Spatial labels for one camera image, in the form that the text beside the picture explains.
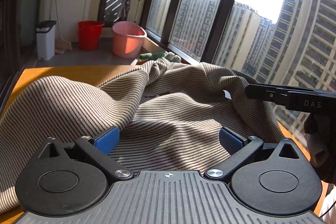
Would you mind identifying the dark gloved right hand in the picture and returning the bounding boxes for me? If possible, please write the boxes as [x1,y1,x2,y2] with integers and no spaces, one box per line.
[304,114,335,184]

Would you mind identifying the black cable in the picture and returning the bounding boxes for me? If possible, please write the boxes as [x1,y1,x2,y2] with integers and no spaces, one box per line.
[320,199,336,217]

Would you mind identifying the white bin black lid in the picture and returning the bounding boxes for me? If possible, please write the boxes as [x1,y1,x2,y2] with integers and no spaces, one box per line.
[36,20,56,61]

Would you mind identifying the red plastic bucket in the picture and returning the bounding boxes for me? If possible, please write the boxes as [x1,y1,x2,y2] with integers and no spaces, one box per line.
[77,20,105,51]

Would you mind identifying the grey striped knit garment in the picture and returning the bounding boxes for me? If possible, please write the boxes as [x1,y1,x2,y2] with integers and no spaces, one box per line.
[1,58,283,212]

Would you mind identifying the green cloth pile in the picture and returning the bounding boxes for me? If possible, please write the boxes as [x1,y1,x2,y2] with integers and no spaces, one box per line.
[137,52,182,65]

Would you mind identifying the pink plastic bucket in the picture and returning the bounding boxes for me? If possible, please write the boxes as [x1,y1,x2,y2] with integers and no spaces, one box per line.
[112,21,147,59]

